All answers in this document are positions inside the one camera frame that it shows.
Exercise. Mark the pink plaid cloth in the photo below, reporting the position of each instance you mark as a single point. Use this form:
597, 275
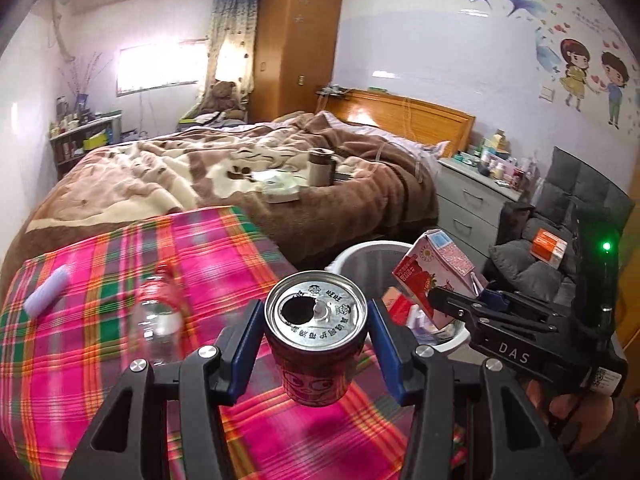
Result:
75, 360

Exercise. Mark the red milk carton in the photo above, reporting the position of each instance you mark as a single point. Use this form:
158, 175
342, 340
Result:
430, 265

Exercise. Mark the window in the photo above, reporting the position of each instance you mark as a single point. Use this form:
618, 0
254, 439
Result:
160, 67

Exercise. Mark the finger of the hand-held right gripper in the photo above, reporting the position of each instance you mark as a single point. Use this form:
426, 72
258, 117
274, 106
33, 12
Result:
452, 305
495, 299

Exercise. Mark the white pack on bed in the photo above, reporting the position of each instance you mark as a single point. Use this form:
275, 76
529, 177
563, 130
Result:
277, 187

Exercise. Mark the brown thermos mug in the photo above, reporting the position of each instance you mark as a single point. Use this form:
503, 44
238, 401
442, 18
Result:
320, 167

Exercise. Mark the low shelf unit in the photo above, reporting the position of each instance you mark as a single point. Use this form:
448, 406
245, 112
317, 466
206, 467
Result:
85, 140

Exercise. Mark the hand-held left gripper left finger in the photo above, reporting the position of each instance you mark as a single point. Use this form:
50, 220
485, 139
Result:
245, 355

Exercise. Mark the brown bed blanket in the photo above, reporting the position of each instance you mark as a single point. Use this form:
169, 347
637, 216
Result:
150, 175

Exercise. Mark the wooden headboard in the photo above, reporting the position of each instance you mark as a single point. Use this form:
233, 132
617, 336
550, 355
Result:
415, 120

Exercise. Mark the red drink can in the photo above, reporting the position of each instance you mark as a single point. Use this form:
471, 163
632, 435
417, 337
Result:
315, 370

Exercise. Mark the colourful wall decal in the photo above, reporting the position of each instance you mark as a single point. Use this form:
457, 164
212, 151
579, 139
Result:
575, 65

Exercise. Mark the dried branches in vase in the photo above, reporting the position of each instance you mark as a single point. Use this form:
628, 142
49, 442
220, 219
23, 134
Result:
82, 80

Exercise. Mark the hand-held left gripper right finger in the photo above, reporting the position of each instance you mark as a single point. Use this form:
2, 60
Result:
387, 355

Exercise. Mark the clear plastic bottle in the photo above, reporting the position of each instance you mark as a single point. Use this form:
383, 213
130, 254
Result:
157, 320

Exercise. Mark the dark grey chair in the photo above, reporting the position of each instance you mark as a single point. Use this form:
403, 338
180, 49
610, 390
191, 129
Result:
580, 185

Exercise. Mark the person's right forearm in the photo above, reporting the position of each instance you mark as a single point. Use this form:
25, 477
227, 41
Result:
620, 440

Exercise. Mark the group of bottles on dresser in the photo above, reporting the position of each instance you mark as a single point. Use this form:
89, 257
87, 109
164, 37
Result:
500, 162

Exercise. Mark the person's right hand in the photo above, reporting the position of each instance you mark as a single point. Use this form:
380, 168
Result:
560, 410

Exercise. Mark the white trash bin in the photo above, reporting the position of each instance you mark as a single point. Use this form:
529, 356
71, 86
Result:
370, 260

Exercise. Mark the orange box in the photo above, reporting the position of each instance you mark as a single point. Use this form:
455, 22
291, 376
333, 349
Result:
549, 247

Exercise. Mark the lilac foam piece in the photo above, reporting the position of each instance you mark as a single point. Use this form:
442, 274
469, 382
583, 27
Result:
47, 290

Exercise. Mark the grey drawer dresser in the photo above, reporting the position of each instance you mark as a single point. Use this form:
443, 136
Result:
465, 200

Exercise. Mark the patterned curtain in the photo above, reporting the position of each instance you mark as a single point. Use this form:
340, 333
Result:
230, 35

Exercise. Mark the brown teddy bear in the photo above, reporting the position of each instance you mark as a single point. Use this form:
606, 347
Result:
221, 97

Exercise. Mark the wooden wardrobe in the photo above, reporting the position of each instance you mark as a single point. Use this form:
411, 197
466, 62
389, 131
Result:
295, 50

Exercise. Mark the small metal tin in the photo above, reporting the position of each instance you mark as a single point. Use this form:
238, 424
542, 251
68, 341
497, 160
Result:
342, 175

